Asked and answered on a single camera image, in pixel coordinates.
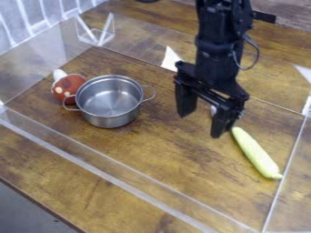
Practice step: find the small steel pot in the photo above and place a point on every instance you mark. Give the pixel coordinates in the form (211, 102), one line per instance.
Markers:
(109, 100)

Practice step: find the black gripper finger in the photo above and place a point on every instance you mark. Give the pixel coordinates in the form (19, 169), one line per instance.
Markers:
(185, 100)
(224, 116)

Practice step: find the black bar on table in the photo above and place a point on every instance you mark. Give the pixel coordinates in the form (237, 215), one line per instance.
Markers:
(264, 17)

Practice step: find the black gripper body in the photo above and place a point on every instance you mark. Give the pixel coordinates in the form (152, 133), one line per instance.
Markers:
(217, 92)

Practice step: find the clear acrylic enclosure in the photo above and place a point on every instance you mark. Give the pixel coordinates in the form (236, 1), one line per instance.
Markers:
(157, 176)

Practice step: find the green handled metal spoon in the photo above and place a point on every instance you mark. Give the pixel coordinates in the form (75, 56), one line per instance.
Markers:
(255, 153)

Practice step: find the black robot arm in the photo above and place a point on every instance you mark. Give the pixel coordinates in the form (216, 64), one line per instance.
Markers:
(209, 78)

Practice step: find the red toy mushroom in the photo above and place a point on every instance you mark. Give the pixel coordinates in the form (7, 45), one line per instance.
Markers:
(65, 85)

